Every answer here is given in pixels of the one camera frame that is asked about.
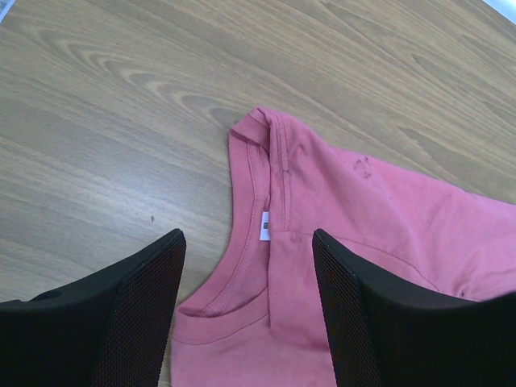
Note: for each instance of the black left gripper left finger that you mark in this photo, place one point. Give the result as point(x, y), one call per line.
point(110, 328)

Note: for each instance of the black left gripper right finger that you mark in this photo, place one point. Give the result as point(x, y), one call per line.
point(385, 331)

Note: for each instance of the pink t-shirt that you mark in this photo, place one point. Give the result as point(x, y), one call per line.
point(258, 319)

